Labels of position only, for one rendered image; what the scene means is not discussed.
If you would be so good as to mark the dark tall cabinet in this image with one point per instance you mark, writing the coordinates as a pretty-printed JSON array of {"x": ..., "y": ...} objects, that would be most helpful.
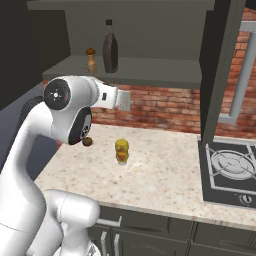
[{"x": 30, "y": 46}]

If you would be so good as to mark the dark brown sauce bottle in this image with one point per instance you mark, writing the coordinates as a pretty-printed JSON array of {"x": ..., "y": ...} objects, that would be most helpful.
[{"x": 110, "y": 50}]

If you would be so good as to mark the open grey wall cabinet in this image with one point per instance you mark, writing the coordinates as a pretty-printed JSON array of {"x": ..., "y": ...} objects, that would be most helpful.
[{"x": 150, "y": 43}]

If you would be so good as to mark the dark grey cupboard door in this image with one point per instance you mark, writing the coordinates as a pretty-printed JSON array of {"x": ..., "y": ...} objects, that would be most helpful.
[
  {"x": 150, "y": 245},
  {"x": 98, "y": 241}
]

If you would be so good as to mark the brown wooden pepper shaker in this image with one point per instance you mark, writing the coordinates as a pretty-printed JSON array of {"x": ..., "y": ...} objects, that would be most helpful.
[{"x": 91, "y": 63}]

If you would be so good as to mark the yellow condiment bottle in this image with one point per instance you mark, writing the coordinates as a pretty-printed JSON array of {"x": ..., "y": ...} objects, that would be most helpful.
[{"x": 122, "y": 151}]

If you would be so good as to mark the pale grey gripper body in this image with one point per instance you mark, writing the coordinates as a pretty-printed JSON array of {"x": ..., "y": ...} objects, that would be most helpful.
[{"x": 123, "y": 100}]

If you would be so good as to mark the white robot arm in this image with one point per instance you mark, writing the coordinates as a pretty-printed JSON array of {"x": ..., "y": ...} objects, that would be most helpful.
[{"x": 23, "y": 186}]

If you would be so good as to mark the grey range hood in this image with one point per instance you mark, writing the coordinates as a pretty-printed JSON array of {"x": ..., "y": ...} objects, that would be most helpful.
[{"x": 245, "y": 73}]

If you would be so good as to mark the dark grey drawer front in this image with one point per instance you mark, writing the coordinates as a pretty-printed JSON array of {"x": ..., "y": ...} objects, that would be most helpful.
[
  {"x": 150, "y": 221},
  {"x": 226, "y": 235}
]

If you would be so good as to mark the brown round kiwi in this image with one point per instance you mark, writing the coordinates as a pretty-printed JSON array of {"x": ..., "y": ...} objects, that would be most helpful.
[{"x": 87, "y": 141}]

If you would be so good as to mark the black gas hob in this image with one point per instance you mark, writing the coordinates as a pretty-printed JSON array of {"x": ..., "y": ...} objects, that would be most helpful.
[{"x": 230, "y": 173}]

